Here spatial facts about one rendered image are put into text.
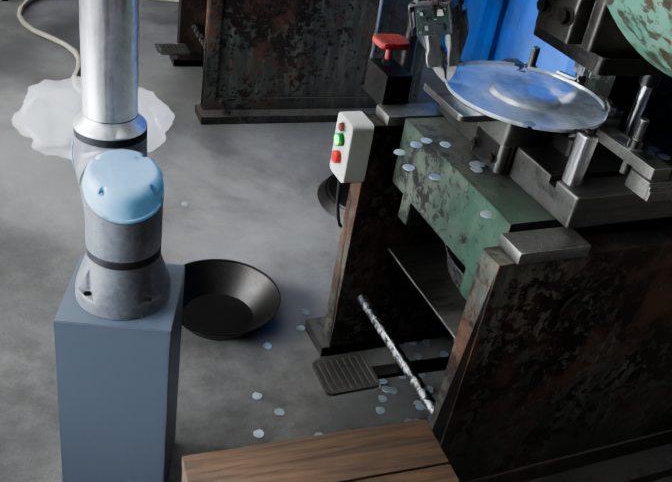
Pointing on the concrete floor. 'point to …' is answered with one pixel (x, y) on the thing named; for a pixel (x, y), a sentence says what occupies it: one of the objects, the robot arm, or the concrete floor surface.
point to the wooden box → (331, 458)
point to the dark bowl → (227, 299)
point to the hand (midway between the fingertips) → (446, 72)
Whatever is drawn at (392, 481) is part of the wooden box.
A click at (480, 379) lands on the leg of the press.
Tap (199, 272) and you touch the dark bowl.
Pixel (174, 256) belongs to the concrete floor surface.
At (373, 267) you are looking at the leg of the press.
